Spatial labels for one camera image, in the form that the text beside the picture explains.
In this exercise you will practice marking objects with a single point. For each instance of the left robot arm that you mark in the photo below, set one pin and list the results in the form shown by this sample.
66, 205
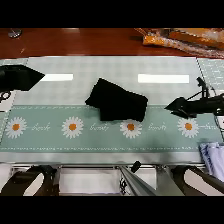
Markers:
16, 77

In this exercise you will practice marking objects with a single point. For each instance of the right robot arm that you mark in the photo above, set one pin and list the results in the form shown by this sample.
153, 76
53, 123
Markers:
213, 105

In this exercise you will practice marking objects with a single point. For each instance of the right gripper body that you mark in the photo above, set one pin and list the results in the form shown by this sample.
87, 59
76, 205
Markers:
183, 107

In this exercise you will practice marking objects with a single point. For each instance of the orange plastic-wrapped package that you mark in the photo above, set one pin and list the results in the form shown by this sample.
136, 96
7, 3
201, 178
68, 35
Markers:
196, 35
166, 42

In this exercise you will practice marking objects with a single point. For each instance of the pale blue garment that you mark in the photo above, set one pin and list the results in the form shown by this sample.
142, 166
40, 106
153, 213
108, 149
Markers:
213, 158

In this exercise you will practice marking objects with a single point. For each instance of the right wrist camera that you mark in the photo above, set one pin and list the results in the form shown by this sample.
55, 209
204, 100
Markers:
203, 89

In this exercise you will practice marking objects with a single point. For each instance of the round metal object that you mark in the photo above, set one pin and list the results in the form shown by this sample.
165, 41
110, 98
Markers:
14, 32

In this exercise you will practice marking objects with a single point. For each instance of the silver frame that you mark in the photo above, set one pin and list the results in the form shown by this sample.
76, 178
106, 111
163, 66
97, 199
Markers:
140, 186

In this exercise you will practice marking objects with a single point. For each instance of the black garment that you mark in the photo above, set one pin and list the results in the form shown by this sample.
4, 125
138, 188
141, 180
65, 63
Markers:
116, 101

